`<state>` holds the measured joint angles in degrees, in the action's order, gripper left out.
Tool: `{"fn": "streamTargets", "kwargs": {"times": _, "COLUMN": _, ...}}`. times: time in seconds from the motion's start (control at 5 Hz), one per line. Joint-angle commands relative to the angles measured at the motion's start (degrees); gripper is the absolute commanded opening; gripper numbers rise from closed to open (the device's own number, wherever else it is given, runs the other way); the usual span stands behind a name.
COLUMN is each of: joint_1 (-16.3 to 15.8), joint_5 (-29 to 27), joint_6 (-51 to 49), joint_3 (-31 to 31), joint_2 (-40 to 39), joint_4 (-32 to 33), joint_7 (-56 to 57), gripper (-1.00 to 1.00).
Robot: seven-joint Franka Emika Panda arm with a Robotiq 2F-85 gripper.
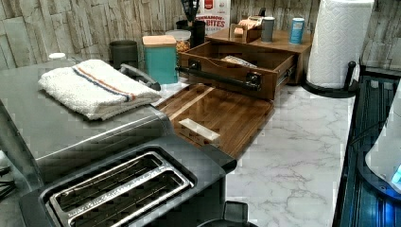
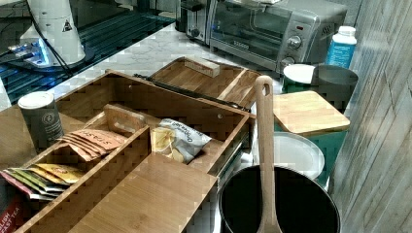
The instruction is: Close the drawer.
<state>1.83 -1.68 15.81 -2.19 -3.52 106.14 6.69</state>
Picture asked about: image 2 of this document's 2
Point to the glass jar with white lid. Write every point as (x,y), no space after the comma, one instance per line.
(298,153)

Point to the silver toaster oven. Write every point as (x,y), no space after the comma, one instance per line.
(275,36)

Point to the black utensil holder pot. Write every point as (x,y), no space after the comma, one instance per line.
(302,206)

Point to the wooden spoon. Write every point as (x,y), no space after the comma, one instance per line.
(265,131)

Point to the teal canister with wooden lid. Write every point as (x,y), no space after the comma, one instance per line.
(308,114)

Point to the black slot toaster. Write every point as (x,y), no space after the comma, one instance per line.
(194,19)

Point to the dark grey cylindrical tin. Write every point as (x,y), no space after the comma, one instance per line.
(42,118)

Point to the small light wooden block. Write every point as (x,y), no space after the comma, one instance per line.
(202,66)

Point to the white snack bag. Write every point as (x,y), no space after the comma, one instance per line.
(177,141)

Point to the wooden cutting board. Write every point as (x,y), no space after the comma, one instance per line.
(233,86)

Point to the dark grey round canister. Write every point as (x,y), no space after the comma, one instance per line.
(336,84)

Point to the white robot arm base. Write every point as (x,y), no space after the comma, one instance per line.
(53,34)

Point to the red english breakfast tea box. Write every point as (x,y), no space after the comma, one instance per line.
(11,215)

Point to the bamboo tea organizer box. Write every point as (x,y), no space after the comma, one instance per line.
(84,107)

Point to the yellow green tea packets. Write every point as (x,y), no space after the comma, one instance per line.
(42,181)

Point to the blue white bottle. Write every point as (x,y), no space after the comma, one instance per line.
(342,47)

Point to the orange tea bag packets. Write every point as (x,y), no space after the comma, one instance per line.
(91,144)

